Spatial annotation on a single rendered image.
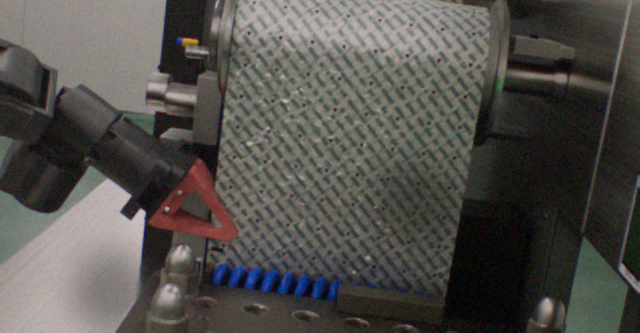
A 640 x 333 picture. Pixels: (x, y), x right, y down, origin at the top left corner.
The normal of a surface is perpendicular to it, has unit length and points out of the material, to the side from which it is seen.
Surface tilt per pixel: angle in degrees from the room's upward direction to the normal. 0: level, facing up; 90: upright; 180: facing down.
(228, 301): 0
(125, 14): 90
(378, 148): 90
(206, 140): 90
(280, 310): 0
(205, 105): 90
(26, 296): 0
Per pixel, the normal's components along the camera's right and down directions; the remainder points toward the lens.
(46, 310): 0.14, -0.97
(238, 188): -0.02, 0.19
